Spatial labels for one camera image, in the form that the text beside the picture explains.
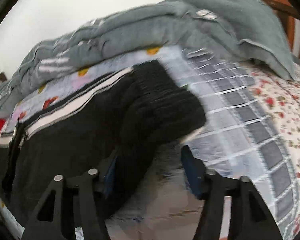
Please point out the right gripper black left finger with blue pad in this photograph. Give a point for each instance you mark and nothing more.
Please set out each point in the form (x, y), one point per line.
(66, 200)

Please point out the black pants white stripe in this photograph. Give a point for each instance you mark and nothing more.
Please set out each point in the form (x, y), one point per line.
(129, 113)

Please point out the light blue fruit-print blanket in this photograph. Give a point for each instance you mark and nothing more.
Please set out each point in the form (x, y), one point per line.
(239, 138)

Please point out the red floral bed sheet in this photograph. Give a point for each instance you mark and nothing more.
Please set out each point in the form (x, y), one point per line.
(281, 100)

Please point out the grey quilted comforter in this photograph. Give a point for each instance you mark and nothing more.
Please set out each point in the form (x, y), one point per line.
(235, 30)

